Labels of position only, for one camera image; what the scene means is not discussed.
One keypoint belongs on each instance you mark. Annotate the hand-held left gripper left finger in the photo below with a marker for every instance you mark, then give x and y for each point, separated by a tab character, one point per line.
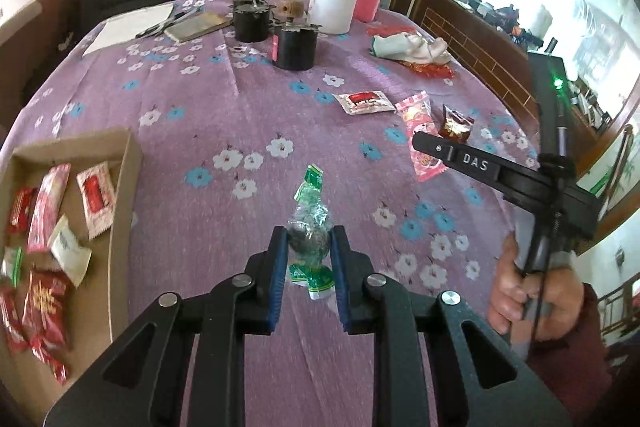
277	287

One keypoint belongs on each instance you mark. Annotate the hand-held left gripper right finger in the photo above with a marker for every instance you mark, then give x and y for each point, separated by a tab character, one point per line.
341	287

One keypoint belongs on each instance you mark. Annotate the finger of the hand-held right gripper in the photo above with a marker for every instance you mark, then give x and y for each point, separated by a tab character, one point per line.
460	157

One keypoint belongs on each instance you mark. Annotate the clear candy with green ends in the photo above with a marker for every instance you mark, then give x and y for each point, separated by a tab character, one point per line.
307	242

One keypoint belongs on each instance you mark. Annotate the pink long snack packet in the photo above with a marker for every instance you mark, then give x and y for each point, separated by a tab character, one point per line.
47	207
417	122

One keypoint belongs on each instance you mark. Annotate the cardboard box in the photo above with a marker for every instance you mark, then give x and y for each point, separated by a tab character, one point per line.
100	297

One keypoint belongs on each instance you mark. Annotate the white red snack packet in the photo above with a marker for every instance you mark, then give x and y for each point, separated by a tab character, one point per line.
95	197
362	102

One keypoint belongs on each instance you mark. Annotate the white green candy packet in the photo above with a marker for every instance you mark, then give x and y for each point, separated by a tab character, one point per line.
70	252

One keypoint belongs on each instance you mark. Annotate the dark red gold-print snack packet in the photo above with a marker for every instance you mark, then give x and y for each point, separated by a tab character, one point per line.
45	302
455	127

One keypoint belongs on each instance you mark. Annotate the red square snack packet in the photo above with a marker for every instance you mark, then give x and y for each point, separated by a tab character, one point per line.
50	359

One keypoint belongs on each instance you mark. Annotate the small red snack packet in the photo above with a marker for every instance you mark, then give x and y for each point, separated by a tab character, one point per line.
21	207

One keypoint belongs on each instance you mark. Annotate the person's right forearm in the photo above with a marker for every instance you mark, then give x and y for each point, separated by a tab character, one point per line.
570	367

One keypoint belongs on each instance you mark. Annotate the person's right hand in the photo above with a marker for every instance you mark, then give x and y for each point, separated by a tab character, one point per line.
505	297

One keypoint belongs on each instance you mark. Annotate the white paper roll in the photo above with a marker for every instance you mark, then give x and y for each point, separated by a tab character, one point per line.
540	18

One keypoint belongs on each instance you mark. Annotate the white crumpled cloth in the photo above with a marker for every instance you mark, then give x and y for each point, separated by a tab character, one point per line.
410	49

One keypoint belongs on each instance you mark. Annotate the wooden brick-pattern partition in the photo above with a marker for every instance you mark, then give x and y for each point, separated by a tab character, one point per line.
475	37

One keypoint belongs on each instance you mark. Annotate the purple floral tablecloth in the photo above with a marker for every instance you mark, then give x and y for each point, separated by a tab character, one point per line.
225	107

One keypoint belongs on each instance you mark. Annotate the white plastic jar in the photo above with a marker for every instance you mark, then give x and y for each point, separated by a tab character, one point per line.
330	4

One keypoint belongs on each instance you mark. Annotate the black jar with wooden cork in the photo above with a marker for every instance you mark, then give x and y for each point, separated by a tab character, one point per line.
295	42
252	19

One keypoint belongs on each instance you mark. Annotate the grey notebook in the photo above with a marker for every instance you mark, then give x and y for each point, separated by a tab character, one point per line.
197	27

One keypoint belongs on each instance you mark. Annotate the white paper sheet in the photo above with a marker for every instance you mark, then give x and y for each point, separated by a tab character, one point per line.
125	29

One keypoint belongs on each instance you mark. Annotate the brown wooden chair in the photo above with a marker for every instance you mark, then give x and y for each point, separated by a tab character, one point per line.
50	17

